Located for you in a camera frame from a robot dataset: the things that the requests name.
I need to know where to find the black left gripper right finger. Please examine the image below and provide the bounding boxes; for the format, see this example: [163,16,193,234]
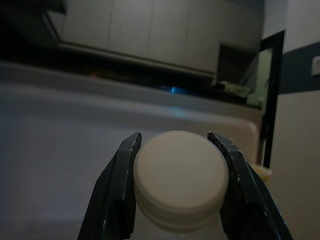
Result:
[206,130,294,240]

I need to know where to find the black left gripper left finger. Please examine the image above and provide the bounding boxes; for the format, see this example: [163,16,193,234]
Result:
[76,132,143,240]

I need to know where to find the grey fridge main door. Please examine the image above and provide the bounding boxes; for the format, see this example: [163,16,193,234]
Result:
[0,61,266,240]

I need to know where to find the clear bottle white cap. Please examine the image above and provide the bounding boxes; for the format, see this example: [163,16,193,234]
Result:
[132,130,231,240]

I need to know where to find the yellow lid noodle cup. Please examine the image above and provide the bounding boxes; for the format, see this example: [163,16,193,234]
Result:
[249,162,274,186]

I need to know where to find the pale green cloth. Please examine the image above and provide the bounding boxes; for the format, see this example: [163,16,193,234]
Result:
[223,82,252,97]

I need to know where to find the black door frame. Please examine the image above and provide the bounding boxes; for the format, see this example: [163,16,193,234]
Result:
[258,29,286,171]

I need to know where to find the grey wall cabinets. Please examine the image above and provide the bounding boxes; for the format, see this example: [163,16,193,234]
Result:
[44,0,265,81]

